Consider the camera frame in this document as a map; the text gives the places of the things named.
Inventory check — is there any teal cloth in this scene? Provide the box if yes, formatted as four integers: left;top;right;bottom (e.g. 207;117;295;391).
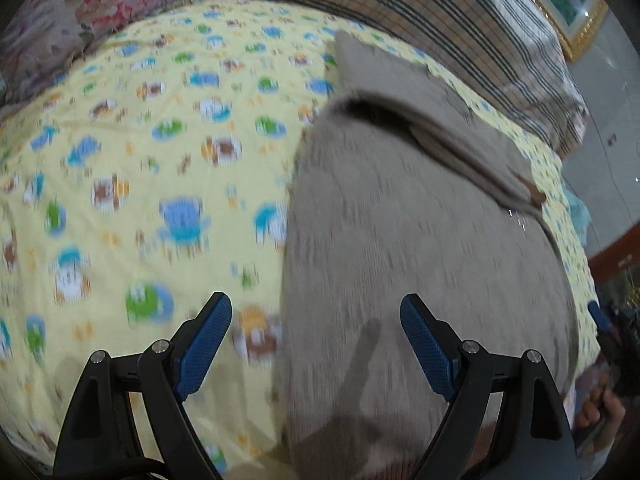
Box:
570;192;594;241

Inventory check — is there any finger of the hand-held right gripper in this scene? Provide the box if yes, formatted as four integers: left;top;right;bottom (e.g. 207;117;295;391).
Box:
587;301;609;334

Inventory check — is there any person's right hand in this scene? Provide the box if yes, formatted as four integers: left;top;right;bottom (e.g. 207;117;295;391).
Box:
575;386;627;432

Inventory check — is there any yellow bear print blanket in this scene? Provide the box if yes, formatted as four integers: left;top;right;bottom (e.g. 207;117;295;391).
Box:
0;0;601;480

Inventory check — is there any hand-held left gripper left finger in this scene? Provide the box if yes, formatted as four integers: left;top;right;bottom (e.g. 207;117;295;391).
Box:
52;291;233;480

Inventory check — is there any plaid pillow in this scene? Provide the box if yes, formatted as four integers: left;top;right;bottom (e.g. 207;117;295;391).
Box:
187;0;591;158

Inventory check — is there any floral ruffled pillow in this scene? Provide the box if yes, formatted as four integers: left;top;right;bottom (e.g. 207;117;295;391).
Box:
0;0;206;106

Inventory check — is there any grey-beige knit sweater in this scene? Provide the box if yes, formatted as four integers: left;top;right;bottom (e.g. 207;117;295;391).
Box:
272;30;583;480

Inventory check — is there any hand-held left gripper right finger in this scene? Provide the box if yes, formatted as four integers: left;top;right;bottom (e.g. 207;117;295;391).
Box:
400;294;581;480

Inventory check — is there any brown wooden furniture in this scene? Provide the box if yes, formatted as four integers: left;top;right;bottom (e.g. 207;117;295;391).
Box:
589;227;640;283

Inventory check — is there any gold framed flower painting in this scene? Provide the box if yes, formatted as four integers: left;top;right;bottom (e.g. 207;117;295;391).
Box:
515;0;608;63

